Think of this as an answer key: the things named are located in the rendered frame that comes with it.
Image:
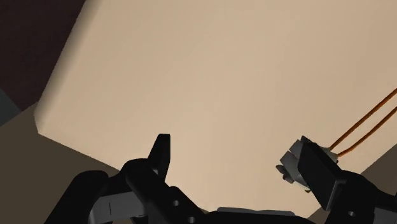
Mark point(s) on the beige table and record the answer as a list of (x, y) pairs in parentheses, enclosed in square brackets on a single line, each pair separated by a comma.
[(217, 86)]

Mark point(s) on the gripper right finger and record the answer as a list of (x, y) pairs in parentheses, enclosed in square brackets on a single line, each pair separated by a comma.
[(322, 173)]

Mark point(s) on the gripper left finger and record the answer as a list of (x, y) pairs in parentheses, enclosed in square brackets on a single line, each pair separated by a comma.
[(156, 186)]

